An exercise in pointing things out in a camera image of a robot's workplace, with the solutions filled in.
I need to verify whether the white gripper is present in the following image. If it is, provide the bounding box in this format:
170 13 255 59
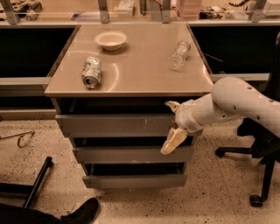
160 100 203 155

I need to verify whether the grey top drawer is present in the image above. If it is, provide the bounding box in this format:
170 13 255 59
56 114 177 137

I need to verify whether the grey drawer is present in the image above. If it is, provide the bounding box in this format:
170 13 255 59
73 146 194 164
56 114 177 137
82 174 187 189

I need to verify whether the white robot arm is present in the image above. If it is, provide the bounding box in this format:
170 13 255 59
161 77 280 155

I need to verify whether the grey bottom drawer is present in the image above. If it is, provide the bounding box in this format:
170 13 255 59
82 174 187 189

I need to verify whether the grey drawer cabinet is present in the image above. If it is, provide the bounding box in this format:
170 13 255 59
45 23 213 176

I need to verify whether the grey middle drawer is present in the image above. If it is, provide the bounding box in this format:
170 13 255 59
73 146 194 164

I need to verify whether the clear plastic bottle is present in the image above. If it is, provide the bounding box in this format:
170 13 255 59
169 41 191 71

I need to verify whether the black office chair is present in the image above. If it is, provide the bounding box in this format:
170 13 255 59
215 32 280 207

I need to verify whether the crushed soda can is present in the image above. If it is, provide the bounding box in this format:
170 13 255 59
81 57 102 89

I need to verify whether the white bowl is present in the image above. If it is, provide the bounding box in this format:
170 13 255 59
94 31 127 51

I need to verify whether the pink plastic container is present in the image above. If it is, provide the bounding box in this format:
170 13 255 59
175 0 202 20

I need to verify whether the black shoe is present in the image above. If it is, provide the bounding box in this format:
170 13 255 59
59 198 99 224

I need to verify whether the metal hook on floor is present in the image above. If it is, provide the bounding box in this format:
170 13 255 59
0 131 35 148

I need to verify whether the black stand leg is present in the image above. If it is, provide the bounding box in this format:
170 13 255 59
0 157 53 208

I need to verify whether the dark trouser leg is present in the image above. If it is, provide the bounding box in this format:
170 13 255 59
0 204 60 224

